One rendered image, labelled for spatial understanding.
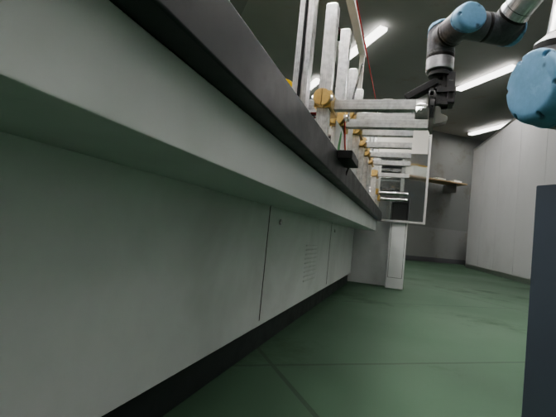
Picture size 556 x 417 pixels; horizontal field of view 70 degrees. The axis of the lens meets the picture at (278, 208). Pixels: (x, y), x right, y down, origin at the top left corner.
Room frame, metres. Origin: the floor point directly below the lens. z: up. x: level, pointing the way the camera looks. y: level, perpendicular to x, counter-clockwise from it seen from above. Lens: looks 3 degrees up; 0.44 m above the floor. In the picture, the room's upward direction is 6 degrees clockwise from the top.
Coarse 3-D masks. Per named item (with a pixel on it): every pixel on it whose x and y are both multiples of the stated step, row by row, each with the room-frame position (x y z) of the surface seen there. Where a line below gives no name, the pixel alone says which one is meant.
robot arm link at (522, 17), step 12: (516, 0) 1.12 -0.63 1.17; (528, 0) 1.10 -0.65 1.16; (540, 0) 1.10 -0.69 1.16; (492, 12) 1.19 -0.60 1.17; (504, 12) 1.16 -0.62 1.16; (516, 12) 1.14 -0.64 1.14; (528, 12) 1.13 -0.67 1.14; (492, 24) 1.18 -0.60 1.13; (504, 24) 1.18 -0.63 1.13; (516, 24) 1.17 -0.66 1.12; (492, 36) 1.21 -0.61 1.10; (504, 36) 1.21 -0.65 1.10; (516, 36) 1.21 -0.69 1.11
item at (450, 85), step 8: (432, 72) 1.32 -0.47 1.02; (440, 72) 1.30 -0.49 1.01; (448, 72) 1.31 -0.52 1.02; (440, 80) 1.32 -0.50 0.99; (448, 80) 1.31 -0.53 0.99; (432, 88) 1.31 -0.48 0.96; (440, 88) 1.30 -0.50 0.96; (448, 88) 1.29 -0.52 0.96; (440, 96) 1.31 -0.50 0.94; (448, 96) 1.30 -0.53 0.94; (440, 104) 1.33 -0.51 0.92; (448, 104) 1.31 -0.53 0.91
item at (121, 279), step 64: (0, 192) 0.47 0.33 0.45; (64, 192) 0.55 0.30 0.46; (128, 192) 0.68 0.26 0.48; (192, 192) 0.88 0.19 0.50; (0, 256) 0.48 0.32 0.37; (64, 256) 0.57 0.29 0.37; (128, 256) 0.70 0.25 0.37; (192, 256) 0.91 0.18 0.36; (256, 256) 1.32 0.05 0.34; (320, 256) 2.35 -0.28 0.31; (0, 320) 0.49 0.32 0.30; (64, 320) 0.58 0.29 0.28; (128, 320) 0.72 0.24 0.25; (192, 320) 0.95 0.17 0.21; (256, 320) 1.38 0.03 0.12; (0, 384) 0.50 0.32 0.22; (64, 384) 0.60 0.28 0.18; (128, 384) 0.74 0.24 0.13; (192, 384) 1.03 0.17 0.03
